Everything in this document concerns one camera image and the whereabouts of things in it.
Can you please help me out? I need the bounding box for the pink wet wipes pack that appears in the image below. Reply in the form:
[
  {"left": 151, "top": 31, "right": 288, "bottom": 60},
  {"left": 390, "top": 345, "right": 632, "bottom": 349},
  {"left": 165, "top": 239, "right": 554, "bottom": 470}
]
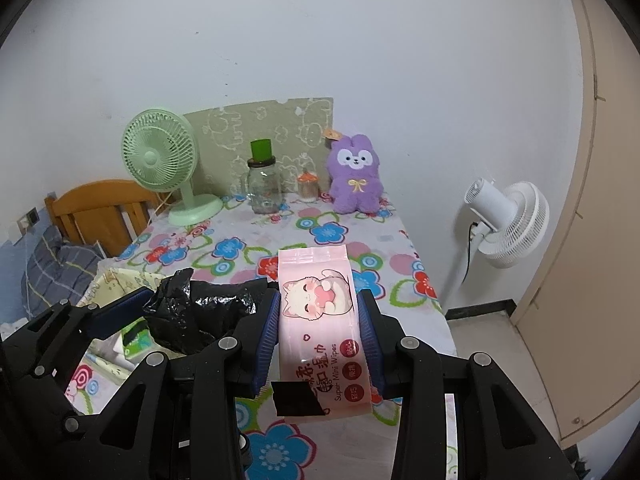
[{"left": 272, "top": 245, "right": 371, "bottom": 422}]

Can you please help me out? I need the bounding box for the yellow cartoon storage box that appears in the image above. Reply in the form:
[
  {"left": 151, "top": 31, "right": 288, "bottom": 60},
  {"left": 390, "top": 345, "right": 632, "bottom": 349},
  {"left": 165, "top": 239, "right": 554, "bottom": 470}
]
[{"left": 78, "top": 268, "right": 164, "bottom": 382}]

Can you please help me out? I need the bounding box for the glass mason jar mug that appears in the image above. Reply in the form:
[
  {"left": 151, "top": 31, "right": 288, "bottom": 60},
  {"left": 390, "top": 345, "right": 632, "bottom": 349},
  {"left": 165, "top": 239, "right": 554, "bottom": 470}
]
[{"left": 241, "top": 156, "right": 283, "bottom": 214}]

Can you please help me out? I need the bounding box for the white fan cable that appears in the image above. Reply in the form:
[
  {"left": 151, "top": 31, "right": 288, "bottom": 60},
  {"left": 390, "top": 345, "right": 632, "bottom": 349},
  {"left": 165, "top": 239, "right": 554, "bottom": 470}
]
[{"left": 150, "top": 192, "right": 174, "bottom": 221}]

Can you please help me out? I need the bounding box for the purple plush bunny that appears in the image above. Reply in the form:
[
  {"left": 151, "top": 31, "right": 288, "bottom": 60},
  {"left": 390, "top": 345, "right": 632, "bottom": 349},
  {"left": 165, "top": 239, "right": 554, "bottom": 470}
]
[{"left": 326, "top": 133, "right": 384, "bottom": 214}]

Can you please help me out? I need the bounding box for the black plastic bag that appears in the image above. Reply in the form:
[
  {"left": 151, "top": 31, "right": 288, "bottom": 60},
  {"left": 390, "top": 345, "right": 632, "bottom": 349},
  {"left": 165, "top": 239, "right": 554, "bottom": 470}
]
[{"left": 142, "top": 269, "right": 268, "bottom": 356}]

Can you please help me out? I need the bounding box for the floral tablecloth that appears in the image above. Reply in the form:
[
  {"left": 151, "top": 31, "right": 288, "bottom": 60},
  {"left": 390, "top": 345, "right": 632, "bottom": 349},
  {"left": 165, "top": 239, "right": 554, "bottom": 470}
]
[{"left": 82, "top": 196, "right": 454, "bottom": 479}]

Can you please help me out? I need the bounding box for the green patterned board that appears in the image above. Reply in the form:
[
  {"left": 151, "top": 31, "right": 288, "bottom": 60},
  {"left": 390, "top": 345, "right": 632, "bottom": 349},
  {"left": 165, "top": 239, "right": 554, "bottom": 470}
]
[{"left": 186, "top": 98, "right": 333, "bottom": 196}]

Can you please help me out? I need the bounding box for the green desk fan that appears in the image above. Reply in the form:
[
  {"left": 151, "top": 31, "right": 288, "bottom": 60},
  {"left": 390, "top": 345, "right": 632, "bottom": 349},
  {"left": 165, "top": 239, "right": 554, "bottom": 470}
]
[{"left": 120, "top": 108, "right": 224, "bottom": 226}]

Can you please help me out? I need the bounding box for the green cup on jar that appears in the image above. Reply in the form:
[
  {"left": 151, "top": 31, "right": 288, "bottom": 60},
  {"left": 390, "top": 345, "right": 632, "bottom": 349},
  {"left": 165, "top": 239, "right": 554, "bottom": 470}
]
[{"left": 250, "top": 139, "right": 272, "bottom": 162}]

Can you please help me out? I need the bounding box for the wall power outlet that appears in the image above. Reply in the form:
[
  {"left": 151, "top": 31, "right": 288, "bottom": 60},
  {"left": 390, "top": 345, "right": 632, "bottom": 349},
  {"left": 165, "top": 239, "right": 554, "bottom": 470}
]
[{"left": 17, "top": 208, "right": 40, "bottom": 234}]

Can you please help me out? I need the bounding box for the green tissue pack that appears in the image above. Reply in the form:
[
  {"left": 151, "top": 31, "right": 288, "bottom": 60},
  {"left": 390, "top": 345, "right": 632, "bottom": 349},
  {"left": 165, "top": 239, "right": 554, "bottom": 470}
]
[{"left": 120, "top": 318, "right": 158, "bottom": 363}]

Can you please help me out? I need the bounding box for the white standing fan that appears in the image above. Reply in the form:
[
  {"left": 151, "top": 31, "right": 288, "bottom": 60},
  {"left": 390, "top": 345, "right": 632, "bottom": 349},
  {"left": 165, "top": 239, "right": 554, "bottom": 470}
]
[{"left": 440, "top": 178, "right": 550, "bottom": 311}]

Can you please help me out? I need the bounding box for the black fan cable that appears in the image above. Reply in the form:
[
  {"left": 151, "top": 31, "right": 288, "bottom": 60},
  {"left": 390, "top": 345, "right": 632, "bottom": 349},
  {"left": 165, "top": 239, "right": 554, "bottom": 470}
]
[{"left": 460, "top": 221, "right": 482, "bottom": 286}]

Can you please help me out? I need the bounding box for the toothpick jar orange lid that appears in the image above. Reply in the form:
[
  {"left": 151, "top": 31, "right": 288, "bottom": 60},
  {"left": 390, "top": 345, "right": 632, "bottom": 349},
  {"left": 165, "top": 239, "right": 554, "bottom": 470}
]
[{"left": 296, "top": 170, "right": 320, "bottom": 203}]

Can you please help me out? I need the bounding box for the grey plaid pillow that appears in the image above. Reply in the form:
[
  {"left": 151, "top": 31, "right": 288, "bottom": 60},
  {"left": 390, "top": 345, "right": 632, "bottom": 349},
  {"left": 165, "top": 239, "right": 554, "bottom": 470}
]
[{"left": 21, "top": 226, "right": 105, "bottom": 318}]

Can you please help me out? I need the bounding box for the wooden bed headboard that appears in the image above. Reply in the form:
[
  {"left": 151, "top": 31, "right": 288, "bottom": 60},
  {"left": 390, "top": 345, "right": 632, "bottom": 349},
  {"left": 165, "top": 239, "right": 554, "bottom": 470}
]
[{"left": 44, "top": 179, "right": 168, "bottom": 257}]

